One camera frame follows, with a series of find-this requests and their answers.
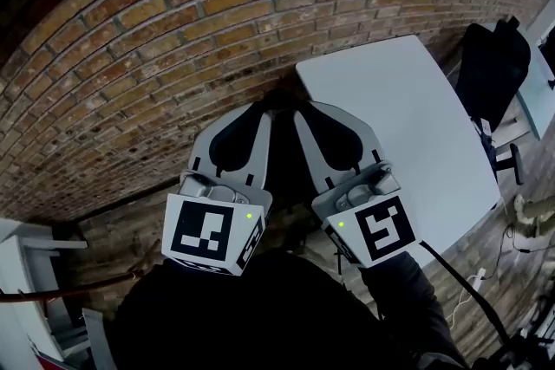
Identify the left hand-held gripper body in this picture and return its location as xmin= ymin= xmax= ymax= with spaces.
xmin=160 ymin=171 xmax=274 ymax=276

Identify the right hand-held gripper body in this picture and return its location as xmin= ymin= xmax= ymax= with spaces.
xmin=310 ymin=161 xmax=418 ymax=269

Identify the person's right forearm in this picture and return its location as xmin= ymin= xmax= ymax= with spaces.
xmin=359 ymin=250 xmax=469 ymax=370

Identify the person's left forearm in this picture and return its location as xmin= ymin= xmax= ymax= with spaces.
xmin=112 ymin=257 xmax=244 ymax=370

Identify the white square table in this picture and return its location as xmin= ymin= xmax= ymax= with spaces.
xmin=294 ymin=34 xmax=502 ymax=269

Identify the white power strip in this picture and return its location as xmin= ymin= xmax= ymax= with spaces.
xmin=469 ymin=267 xmax=487 ymax=292

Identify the person's dark clothed torso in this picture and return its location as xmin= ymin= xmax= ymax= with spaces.
xmin=173 ymin=250 xmax=391 ymax=370

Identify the dark blue bag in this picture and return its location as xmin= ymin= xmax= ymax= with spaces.
xmin=474 ymin=116 xmax=500 ymax=183

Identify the black office chair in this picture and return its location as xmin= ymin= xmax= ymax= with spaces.
xmin=454 ymin=16 xmax=532 ymax=187

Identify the pale blue desk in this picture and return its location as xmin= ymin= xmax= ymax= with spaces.
xmin=515 ymin=8 xmax=555 ymax=142

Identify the long white desk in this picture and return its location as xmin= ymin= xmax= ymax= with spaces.
xmin=0 ymin=218 xmax=90 ymax=365

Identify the thick black cable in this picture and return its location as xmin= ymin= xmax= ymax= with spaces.
xmin=419 ymin=241 xmax=513 ymax=344

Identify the white cable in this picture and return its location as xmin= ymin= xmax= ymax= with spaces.
xmin=445 ymin=285 xmax=478 ymax=328

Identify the black cable with adapter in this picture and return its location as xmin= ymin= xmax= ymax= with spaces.
xmin=493 ymin=224 xmax=555 ymax=274

